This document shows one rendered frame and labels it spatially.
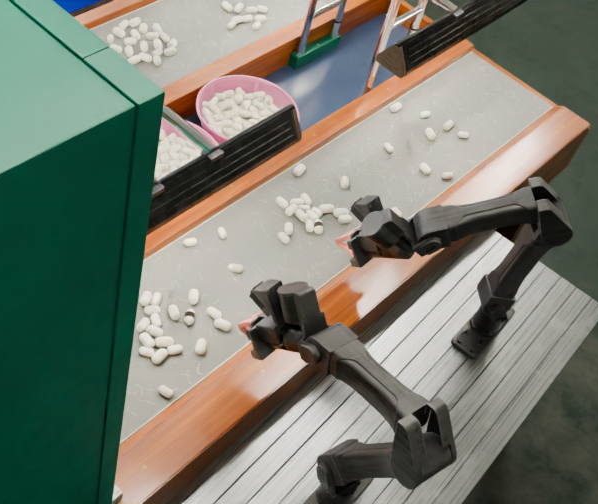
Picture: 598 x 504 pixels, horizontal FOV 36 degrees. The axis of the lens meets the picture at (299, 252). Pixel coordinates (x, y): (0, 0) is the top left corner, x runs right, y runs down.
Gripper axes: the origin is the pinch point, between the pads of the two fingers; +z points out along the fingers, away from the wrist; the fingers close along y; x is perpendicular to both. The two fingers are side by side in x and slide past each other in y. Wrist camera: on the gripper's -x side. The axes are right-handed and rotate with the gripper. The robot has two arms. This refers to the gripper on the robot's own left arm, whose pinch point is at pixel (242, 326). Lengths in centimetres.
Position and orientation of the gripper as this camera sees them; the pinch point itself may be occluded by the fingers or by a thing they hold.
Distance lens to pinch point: 178.4
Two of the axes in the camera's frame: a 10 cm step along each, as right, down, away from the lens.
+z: -6.9, -0.5, 7.2
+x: 3.1, 8.8, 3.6
